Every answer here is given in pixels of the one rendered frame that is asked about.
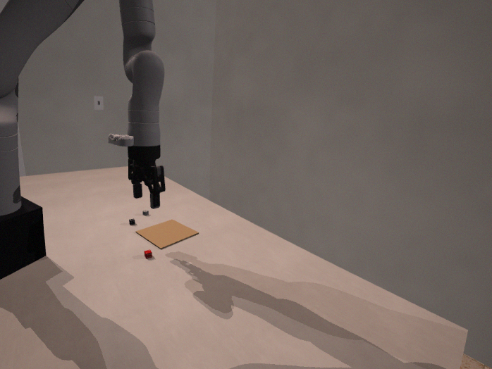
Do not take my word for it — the tan square mat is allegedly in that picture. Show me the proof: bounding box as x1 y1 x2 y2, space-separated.
136 220 199 249

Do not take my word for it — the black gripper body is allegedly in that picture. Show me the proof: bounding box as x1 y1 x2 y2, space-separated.
128 145 161 180

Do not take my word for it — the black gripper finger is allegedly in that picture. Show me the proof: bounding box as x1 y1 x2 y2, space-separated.
139 165 166 209
128 159 142 199

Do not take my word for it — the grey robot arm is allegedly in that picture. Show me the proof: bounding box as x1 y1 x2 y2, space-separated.
0 0 164 215

